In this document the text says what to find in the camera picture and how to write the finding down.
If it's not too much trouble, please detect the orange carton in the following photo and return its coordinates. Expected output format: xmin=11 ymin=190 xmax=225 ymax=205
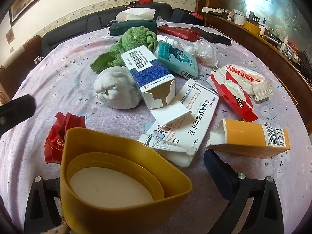
xmin=206 ymin=118 xmax=291 ymax=160

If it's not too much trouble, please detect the white spray bottle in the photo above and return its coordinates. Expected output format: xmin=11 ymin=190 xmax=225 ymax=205
xmin=156 ymin=35 xmax=181 ymax=47

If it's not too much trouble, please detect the stack of books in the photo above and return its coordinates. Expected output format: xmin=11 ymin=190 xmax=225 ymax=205
xmin=202 ymin=6 xmax=226 ymax=14

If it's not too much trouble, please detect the dark bag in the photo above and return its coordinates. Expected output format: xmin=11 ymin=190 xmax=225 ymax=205
xmin=171 ymin=8 xmax=205 ymax=26

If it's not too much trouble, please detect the purple floral tablecloth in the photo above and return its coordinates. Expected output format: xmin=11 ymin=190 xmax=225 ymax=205
xmin=0 ymin=26 xmax=312 ymax=234

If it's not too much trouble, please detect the grey rolled sock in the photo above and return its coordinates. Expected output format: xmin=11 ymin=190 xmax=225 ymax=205
xmin=94 ymin=67 xmax=143 ymax=109

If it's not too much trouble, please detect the etched mirror panel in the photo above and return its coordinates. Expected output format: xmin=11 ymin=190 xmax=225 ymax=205
xmin=224 ymin=0 xmax=312 ymax=37

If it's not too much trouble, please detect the white medicine box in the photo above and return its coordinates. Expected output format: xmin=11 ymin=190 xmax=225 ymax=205
xmin=138 ymin=79 xmax=220 ymax=167

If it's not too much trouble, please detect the wooden sideboard cabinet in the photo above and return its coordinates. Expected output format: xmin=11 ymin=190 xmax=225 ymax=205
xmin=195 ymin=0 xmax=312 ymax=134

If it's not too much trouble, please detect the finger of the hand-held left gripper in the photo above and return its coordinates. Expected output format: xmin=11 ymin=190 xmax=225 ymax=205
xmin=0 ymin=95 xmax=36 ymax=137

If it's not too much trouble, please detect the white red paper pack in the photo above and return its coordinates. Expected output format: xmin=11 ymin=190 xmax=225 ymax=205
xmin=219 ymin=64 xmax=273 ymax=101

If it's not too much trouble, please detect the red wrapper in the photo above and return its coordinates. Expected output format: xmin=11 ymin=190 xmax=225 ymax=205
xmin=44 ymin=112 xmax=86 ymax=164

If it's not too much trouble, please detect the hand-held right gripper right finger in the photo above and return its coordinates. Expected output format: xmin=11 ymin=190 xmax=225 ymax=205
xmin=204 ymin=149 xmax=284 ymax=234

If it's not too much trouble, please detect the white ointment tube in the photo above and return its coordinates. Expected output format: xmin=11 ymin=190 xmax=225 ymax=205
xmin=145 ymin=134 xmax=197 ymax=156

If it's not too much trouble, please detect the blue white carton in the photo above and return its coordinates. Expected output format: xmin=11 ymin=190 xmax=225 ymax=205
xmin=121 ymin=45 xmax=176 ymax=109

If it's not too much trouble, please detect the brown wooden chair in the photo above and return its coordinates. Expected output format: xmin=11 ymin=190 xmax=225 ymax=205
xmin=0 ymin=35 xmax=42 ymax=103

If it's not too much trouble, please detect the yellow plastic cup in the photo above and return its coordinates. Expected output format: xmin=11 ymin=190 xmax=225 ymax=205
xmin=60 ymin=127 xmax=193 ymax=234

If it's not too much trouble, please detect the black leather sofa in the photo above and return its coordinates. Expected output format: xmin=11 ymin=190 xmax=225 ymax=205
xmin=40 ymin=2 xmax=205 ymax=51

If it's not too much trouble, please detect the teal tissue pack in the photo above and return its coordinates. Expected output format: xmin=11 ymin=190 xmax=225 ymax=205
xmin=154 ymin=41 xmax=198 ymax=79

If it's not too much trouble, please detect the clear plastic bag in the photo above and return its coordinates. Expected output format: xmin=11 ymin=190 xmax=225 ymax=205
xmin=178 ymin=39 xmax=218 ymax=67

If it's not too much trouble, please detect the torn red carton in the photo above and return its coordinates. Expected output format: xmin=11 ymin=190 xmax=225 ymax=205
xmin=206 ymin=69 xmax=258 ymax=123

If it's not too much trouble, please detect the green towel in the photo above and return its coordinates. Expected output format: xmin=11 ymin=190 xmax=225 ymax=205
xmin=90 ymin=27 xmax=158 ymax=72

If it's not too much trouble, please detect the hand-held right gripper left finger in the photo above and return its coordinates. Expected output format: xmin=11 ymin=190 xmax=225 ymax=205
xmin=24 ymin=177 xmax=61 ymax=228

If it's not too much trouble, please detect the red pouch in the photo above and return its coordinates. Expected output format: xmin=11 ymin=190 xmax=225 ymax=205
xmin=157 ymin=25 xmax=201 ymax=41

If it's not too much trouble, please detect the green tissue box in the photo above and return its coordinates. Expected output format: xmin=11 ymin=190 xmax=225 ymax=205
xmin=110 ymin=8 xmax=157 ymax=37

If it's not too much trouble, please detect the black sock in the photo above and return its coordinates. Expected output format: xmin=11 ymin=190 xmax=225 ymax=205
xmin=191 ymin=26 xmax=231 ymax=45

